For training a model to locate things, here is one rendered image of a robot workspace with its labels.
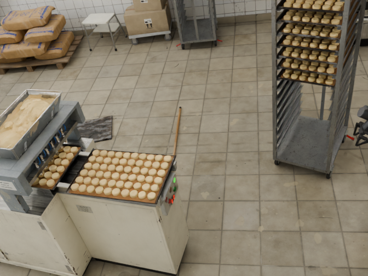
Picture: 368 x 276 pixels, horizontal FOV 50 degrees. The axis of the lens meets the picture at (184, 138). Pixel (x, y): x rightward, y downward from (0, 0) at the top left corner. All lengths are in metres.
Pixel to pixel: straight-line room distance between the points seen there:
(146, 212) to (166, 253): 0.43
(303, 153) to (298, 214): 0.57
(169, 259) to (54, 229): 0.79
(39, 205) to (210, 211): 1.41
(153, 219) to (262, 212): 1.15
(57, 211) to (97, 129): 1.90
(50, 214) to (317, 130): 2.42
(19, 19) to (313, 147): 4.27
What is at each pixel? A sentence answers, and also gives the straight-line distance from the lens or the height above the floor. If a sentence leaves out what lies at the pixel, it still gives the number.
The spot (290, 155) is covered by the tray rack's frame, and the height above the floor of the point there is 0.15.
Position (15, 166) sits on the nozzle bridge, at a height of 1.18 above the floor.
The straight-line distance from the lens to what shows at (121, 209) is 2.53.
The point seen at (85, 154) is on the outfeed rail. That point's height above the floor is 0.90.
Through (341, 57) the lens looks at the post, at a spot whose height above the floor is 1.21.
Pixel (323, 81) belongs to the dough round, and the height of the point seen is 0.95.
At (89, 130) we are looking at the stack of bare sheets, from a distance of 4.51.
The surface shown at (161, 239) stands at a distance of 2.65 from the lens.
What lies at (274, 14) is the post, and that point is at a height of 1.46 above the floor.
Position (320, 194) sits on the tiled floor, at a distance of 3.49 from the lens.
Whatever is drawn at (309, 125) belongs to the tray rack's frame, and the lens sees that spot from 3.89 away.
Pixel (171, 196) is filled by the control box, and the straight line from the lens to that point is 2.51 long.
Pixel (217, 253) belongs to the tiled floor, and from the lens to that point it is 3.13.
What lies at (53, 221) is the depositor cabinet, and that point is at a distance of 2.73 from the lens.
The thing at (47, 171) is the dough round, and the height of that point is 0.90.
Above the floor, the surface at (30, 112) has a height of 1.29.
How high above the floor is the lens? 2.62
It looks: 40 degrees down
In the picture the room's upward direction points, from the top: 11 degrees counter-clockwise
